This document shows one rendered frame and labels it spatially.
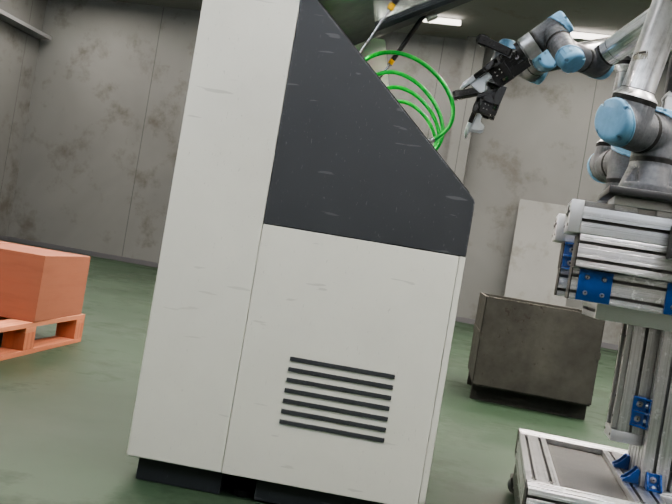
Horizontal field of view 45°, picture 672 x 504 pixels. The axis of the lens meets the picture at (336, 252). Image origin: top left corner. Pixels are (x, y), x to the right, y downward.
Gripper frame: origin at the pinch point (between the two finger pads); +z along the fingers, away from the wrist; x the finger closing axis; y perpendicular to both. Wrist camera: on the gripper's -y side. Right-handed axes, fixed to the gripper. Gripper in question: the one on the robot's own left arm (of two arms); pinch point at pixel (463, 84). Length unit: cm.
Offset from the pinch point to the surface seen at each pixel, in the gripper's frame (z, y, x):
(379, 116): 21.1, -4.8, -31.1
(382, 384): 60, 58, -48
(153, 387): 113, 22, -61
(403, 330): 47, 49, -43
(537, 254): 140, 215, 942
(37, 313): 239, -34, 73
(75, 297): 249, -35, 119
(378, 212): 35, 17, -37
